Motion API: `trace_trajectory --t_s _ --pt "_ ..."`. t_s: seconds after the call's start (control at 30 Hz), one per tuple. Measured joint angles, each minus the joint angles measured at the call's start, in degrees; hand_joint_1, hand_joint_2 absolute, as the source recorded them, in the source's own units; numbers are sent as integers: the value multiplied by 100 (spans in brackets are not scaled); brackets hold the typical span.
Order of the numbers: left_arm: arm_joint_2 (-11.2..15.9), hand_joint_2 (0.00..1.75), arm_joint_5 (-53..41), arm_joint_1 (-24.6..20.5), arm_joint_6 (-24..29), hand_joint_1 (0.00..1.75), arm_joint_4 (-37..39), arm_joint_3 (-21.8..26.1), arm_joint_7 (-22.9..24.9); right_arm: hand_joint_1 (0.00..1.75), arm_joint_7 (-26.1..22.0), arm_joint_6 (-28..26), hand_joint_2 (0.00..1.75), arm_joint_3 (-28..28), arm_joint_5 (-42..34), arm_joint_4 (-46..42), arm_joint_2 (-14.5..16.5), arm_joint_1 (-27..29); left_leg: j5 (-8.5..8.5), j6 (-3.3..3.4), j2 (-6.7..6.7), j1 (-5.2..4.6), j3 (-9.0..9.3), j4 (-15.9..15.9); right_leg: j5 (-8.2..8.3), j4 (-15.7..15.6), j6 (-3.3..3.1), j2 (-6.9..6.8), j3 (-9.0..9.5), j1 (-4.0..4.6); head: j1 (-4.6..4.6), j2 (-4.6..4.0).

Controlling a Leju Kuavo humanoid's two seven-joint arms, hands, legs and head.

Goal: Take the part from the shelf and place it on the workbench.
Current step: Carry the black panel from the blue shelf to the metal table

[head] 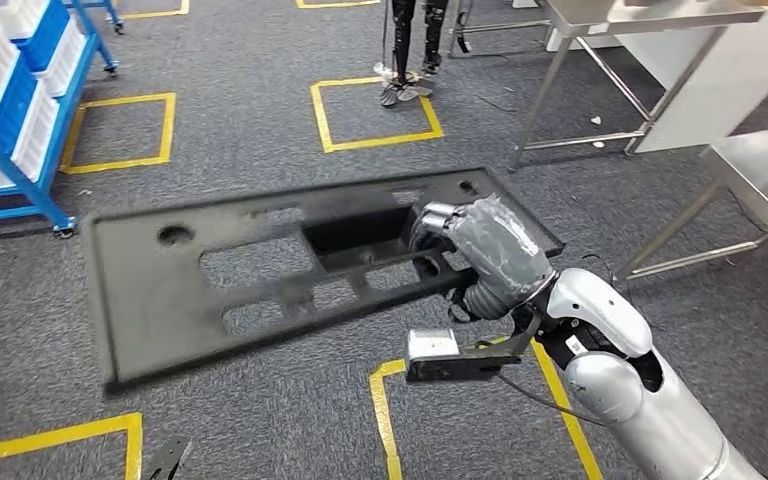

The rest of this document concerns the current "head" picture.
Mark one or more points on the black plastic panel part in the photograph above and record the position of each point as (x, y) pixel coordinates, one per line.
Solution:
(152, 318)

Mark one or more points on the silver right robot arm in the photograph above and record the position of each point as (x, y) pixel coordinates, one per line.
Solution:
(656, 424)

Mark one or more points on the yellow floor tape square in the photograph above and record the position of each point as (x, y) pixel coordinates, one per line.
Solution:
(384, 424)
(338, 3)
(371, 142)
(159, 13)

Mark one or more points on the black humanoid robot legs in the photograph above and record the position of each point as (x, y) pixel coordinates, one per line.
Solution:
(400, 40)

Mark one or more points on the blue wheeled bin rack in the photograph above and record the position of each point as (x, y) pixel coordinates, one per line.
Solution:
(111, 14)
(6, 215)

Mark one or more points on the white panel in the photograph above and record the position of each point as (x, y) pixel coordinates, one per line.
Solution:
(722, 86)

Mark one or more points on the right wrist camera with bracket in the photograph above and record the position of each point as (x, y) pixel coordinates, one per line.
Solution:
(432, 344)

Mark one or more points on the steel frame side table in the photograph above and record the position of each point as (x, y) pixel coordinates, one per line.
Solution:
(576, 16)

